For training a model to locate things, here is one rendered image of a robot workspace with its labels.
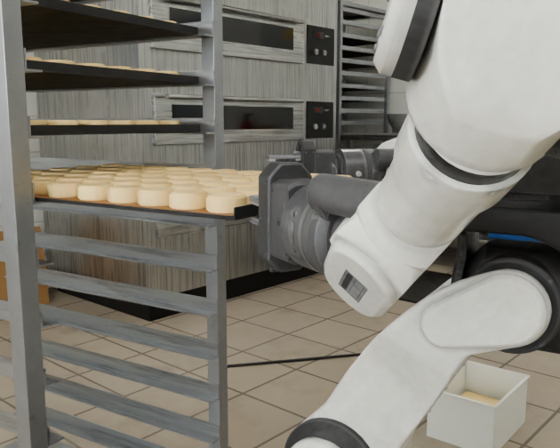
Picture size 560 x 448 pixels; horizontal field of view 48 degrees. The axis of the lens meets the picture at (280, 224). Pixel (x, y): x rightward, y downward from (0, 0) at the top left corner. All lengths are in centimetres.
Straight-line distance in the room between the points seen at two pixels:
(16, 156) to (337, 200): 52
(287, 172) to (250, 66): 282
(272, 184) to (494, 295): 27
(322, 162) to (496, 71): 90
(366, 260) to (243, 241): 305
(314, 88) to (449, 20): 361
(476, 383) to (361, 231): 189
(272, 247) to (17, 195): 39
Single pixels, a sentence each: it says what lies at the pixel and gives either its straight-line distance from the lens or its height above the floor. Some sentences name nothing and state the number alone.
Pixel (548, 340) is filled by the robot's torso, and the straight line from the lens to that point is 76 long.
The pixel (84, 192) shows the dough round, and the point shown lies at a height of 87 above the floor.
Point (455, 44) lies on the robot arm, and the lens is 30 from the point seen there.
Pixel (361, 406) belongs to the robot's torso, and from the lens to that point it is 88.
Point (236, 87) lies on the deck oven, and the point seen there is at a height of 115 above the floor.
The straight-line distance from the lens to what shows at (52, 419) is 176.
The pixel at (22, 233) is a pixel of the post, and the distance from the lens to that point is 93.
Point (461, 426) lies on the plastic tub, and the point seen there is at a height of 7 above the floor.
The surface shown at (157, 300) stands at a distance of 138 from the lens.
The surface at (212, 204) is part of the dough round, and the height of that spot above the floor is 87.
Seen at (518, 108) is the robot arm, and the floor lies 97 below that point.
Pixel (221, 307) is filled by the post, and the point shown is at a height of 60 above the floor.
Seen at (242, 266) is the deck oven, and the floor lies 18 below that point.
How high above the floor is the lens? 97
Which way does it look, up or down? 9 degrees down
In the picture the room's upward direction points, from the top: straight up
